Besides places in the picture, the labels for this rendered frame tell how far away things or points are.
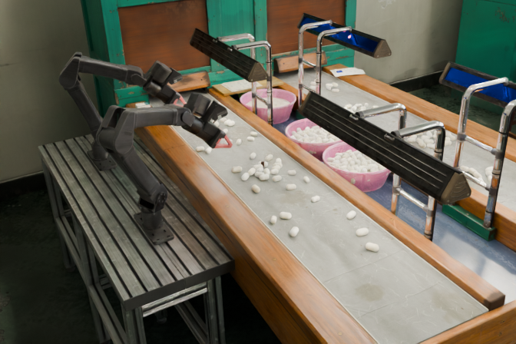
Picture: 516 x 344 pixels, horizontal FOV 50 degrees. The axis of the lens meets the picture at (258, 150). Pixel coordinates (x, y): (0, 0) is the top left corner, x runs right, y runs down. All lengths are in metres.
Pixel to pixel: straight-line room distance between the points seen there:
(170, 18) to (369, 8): 2.20
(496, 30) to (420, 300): 3.37
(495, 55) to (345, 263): 3.30
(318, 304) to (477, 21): 3.61
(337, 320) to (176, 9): 1.76
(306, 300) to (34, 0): 2.50
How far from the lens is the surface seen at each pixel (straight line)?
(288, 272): 1.49
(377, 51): 2.29
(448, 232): 1.87
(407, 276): 1.55
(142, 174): 1.74
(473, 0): 4.74
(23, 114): 3.55
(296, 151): 2.11
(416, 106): 2.59
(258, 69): 2.01
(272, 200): 1.85
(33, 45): 3.46
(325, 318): 1.36
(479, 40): 4.74
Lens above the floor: 1.68
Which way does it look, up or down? 26 degrees down
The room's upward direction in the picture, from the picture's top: 2 degrees counter-clockwise
